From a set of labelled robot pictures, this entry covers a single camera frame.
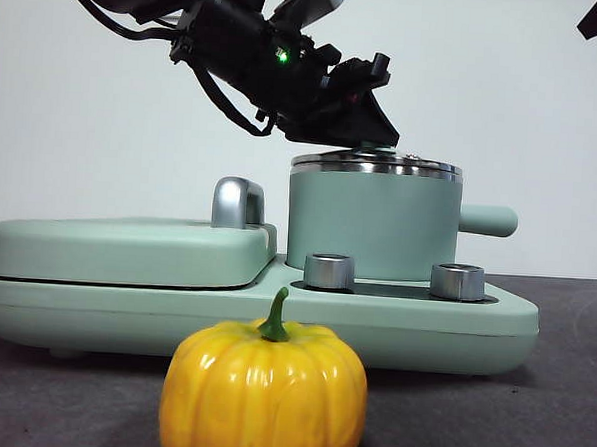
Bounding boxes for glass pot lid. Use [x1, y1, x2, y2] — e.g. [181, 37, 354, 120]
[289, 137, 465, 179]

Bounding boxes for yellow pumpkin with green stem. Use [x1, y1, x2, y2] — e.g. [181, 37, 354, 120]
[157, 280, 374, 447]

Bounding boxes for silver control knob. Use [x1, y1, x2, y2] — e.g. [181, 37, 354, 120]
[429, 262, 487, 301]
[302, 252, 357, 292]

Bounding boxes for green breakfast machine base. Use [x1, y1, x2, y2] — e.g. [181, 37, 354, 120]
[0, 240, 543, 383]

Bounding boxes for green hinged griddle cover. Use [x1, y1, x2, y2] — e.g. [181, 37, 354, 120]
[0, 209, 279, 293]

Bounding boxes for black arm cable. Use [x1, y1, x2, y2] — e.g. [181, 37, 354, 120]
[192, 67, 282, 139]
[59, 0, 184, 46]

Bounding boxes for green steamer pot with handle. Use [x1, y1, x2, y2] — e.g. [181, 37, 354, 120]
[284, 163, 521, 289]

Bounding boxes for silver griddle cover handle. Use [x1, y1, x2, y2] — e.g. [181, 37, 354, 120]
[210, 175, 269, 232]

